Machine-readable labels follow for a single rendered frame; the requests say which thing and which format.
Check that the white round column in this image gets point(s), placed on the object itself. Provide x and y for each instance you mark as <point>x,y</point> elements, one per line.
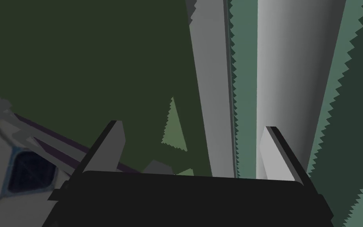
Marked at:
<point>288,69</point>

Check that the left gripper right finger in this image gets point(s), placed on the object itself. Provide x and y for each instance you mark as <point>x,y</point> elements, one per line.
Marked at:
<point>274,160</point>

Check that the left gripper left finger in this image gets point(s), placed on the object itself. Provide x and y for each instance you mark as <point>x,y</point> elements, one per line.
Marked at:
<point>107,151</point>

